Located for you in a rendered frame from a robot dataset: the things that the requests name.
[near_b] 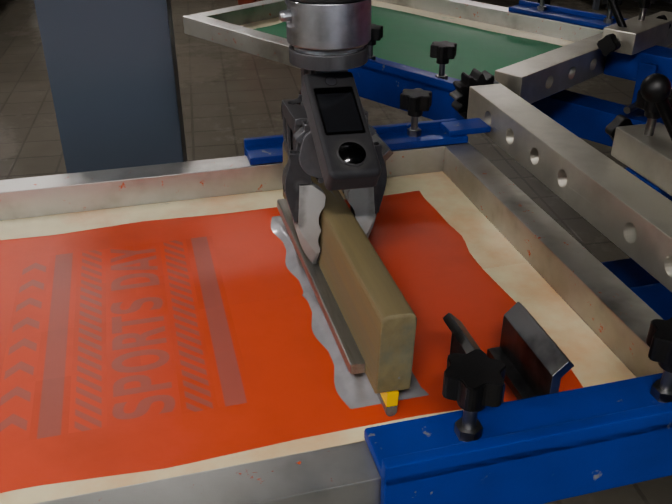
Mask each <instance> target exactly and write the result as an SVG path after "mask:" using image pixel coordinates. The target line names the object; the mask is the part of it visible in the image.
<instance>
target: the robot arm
mask: <svg viewBox="0 0 672 504"><path fill-rule="evenodd" d="M285 4H286V5H287V10H281V11H280V12H279V19H280V21H282V22H286V31H287V41H288V43H289V44H290V45H289V62H290V64H292V65H293V66H295V67H298V68H301V90H300V93H299V96H298V98H296V99H286V100H282V117H283V141H284V150H285V152H286V154H287V156H288V162H287V164H286V165H285V167H284V169H283V174H282V185H283V191H284V194H285V197H286V200H287V203H288V206H289V209H290V212H291V215H292V220H293V224H294V227H295V230H296V233H297V236H298V239H299V242H300V244H301V247H302V249H303V251H304V253H305V254H306V256H307V257H308V258H309V260H310V261H311V262H312V263H313V264H317V262H318V260H319V257H320V254H321V248H320V246H319V243H318V239H319V235H320V233H321V228H320V226H319V216H320V213H321V211H322V210H323V208H324V207H325V200H326V195H325V194H324V192H323V190H322V189H321V187H319V186H318V185H316V184H315V183H314V182H313V181H312V180H311V176H312V177H315V178H316V179H317V181H318V183H323V182H324V184H325V187H326V189H327V190H330V191H334V190H344V195H345V198H346V200H347V201H348V203H349V204H350V207H351V212H352V213H353V215H354V217H355V218H356V220H357V221H358V223H359V225H360V226H361V228H362V229H363V231H364V233H365V234H366V236H367V238H369V235H370V233H371V231H372V228H373V225H374V222H375V219H376V215H377V213H378V212H379V209H380V205H381V202H382V198H383V195H384V191H385V187H386V182H387V170H386V165H385V162H384V159H383V156H382V145H381V144H380V143H379V142H378V141H377V142H373V138H372V136H373V135H374V134H376V132H377V131H376V130H375V129H374V128H373V127H372V126H371V125H370V124H368V112H367V111H366V110H365V109H364V108H363V107H362V104H361V100H360V97H359V94H358V90H357V87H356V84H355V81H354V77H353V74H352V73H351V72H348V69H353V68H357V67H360V66H363V65H364V64H366V63H367V62H368V45H367V44H368V43H369V41H370V40H371V0H285ZM295 103H297V104H295ZM298 103H299V105H298ZM293 104H294V105H293ZM286 124H287V126H286Z"/></svg>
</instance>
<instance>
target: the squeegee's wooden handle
mask: <svg viewBox="0 0 672 504"><path fill-rule="evenodd" d="M311 180H312V181H313V182H314V183H315V184H316V185H318V186H319V187H321V189H322V190H323V192H324V194H325V195H326V200H325V207H324V208H323V210H322V211H321V213H320V216H319V226H320V228H321V233H320V235H319V239H318V243H319V246H320V248H321V254H320V257H319V260H318V264H319V266H320V268H321V270H322V272H323V274H324V277H325V279H326V281H327V283H328V285H329V287H330V289H331V291H332V293H333V296H334V298H335V300H336V302H337V304H338V306H339V308H340V310H341V312H342V315H343V317H344V319H345V321H346V323H347V325H348V327H349V329H350V331H351V334H352V336H353V338H354V340H355V342H356V344H357V346H358V348H359V350H360V352H361V355H362V357H363V359H364V361H365V363H366V364H365V373H366V375H367V377H368V379H369V382H370V384H371V386H372V388H373V390H374V392H375V394H378V393H384V392H391V391H398V390H404V389H409V388H410V383H411V374H412V364H413V354H414V344H415V334H416V325H417V317H416V315H415V314H414V312H413V310H412V309H411V307H410V306H409V304H408V302H407V301H406V299H405V298H404V296H403V294H402V293H401V291H400V289H399V288H398V286H397V285H396V283H395V281H394V280H393V278H392V276H391V275H390V273H389V272H388V270H387V268H386V267H385V265H384V264H383V262H382V260H381V259H380V257H379V255H378V254H377V252H376V251H375V249H374V247H373V246H372V244H371V242H370V241H369V239H368V238H367V236H366V234H365V233H364V231H363V229H362V228H361V226H360V225H359V223H358V221H357V220H356V218H355V217H354V215H353V213H352V212H351V210H350V208H349V207H348V205H347V204H346V202H345V200H344V199H343V197H342V195H341V194H340V192H339V191H338V190H334V191H330V190H327V189H326V187H325V184H324V182H323V183H318V181H317V179H316V178H315V177H312V176H311Z"/></svg>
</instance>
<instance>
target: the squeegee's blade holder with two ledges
mask: <svg viewBox="0 0 672 504"><path fill-rule="evenodd" d="M277 208H278V211H279V213H280V215H281V218H282V220H283V222H284V224H285V227H286V229H287V231H288V234H289V236H290V238H291V240H292V243H293V245H294V247H295V250H296V252H297V254H298V256H299V259H300V261H301V263H302V266H303V268H304V270H305V272H306V275H307V277H308V279H309V282H310V284H311V286H312V288H313V291H314V293H315V295H316V298H317V300H318V302H319V304H320V307H321V309H322V311H323V314H324V316H325V318H326V320H327V323H328V325H329V327H330V330H331V332H332V334H333V336H334V339H335V341H336V343H337V346H338V348H339V350H340V352H341V355H342V357H343V359H344V362H345V364H346V366H347V368H348V371H349V373H351V374H359V373H365V364H366V363H365V361H364V359H363V357H362V355H361V352H360V350H359V348H358V346H357V344H356V342H355V340H354V338H353V336H352V334H351V331H350V329H349V327H348V325H347V323H346V321H345V319H344V317H343V315H342V312H341V310H340V308H339V306H338V304H337V302H336V300H335V298H334V296H333V293H332V291H331V289H330V287H329V285H328V283H327V281H326V279H325V277H324V274H323V272H322V270H321V268H320V266H319V264H318V262H317V264H313V263H312V262H311V261H310V260H309V258H308V257H307V256H306V254H305V253H304V251H303V249H302V247H301V244H300V242H299V239H298V236H297V233H296V230H295V227H294V224H293V220H292V215H291V212H290V209H289V206H288V203H287V200H286V199H278V200H277Z"/></svg>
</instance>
